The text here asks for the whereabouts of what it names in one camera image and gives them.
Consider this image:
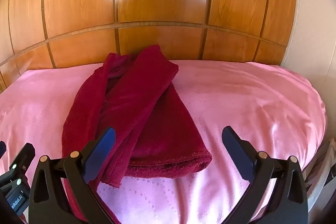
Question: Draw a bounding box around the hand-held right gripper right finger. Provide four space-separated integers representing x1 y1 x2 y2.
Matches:
222 126 308 224

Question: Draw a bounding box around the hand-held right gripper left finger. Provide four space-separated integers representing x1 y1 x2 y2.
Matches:
28 127 124 224

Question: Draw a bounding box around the dark red fleece garment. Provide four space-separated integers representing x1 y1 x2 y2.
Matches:
62 44 213 224

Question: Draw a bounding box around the pink bed sheet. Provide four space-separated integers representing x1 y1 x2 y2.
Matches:
0 59 327 224

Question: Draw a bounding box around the brown patterned rug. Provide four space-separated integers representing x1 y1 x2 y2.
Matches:
302 139 336 214

